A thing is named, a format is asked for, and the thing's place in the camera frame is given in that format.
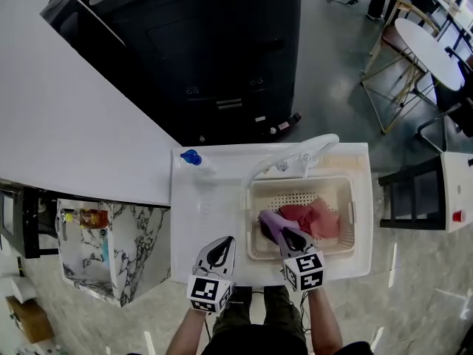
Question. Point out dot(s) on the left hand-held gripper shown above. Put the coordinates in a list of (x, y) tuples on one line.
[(203, 290)]

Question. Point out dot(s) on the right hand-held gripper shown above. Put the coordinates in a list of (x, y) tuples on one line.
[(305, 270)]

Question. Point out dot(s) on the pink cloth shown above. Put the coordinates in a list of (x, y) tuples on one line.
[(327, 220), (295, 214)]

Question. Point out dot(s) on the purple cloth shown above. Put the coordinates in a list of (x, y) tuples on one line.
[(269, 220)]

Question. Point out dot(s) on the beige perforated basket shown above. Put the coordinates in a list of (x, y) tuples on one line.
[(266, 191)]

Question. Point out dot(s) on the person's right forearm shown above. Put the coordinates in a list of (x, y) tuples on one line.
[(325, 324)]

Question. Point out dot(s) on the person's left forearm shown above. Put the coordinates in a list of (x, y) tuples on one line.
[(188, 335)]

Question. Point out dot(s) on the cardboard box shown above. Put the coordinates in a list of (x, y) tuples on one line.
[(29, 320)]

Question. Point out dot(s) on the white sink unit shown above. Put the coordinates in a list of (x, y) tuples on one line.
[(207, 228)]

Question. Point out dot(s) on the marble sink counter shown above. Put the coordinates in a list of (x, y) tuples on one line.
[(140, 242)]

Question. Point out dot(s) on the soap bottle with blue pump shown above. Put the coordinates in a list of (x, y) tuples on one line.
[(192, 158)]

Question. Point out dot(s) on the white curved faucet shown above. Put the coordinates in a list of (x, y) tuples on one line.
[(321, 141)]

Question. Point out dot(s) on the teal cloth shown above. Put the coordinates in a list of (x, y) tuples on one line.
[(105, 250)]

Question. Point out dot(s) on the yellow-capped tea bottle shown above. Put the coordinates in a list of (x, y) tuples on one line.
[(90, 218)]

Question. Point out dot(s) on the chrome faucet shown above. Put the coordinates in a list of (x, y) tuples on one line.
[(63, 228)]

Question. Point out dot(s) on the red cup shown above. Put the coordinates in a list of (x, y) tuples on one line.
[(459, 216)]

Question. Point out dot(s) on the black low shelf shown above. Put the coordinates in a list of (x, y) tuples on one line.
[(22, 220)]

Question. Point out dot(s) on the large black machine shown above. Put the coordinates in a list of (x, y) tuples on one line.
[(63, 9), (203, 50)]

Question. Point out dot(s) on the round white table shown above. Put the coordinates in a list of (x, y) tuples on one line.
[(425, 46)]

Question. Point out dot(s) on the wooden armchair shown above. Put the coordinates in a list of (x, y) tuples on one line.
[(410, 11)]

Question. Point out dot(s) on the long white table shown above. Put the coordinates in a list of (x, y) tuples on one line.
[(454, 2)]

